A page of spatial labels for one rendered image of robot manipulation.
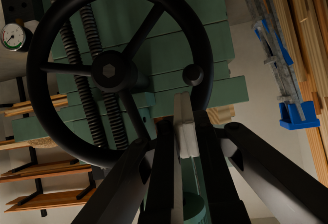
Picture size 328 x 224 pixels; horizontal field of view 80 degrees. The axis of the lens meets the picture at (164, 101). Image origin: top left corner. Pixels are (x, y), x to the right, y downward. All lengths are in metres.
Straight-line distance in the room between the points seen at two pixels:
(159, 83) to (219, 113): 0.16
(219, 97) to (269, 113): 2.59
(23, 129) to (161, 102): 0.37
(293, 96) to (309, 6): 0.73
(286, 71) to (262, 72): 1.74
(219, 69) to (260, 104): 2.55
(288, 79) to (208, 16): 0.87
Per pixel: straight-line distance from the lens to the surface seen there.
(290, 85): 1.30
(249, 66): 2.99
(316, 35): 1.76
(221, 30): 0.49
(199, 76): 0.22
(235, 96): 0.47
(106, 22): 0.54
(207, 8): 0.51
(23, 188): 4.50
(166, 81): 0.47
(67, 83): 0.55
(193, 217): 0.65
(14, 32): 0.58
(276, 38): 1.31
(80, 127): 0.43
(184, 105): 0.17
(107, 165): 0.32
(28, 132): 0.63
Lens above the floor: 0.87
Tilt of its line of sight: level
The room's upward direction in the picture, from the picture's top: 169 degrees clockwise
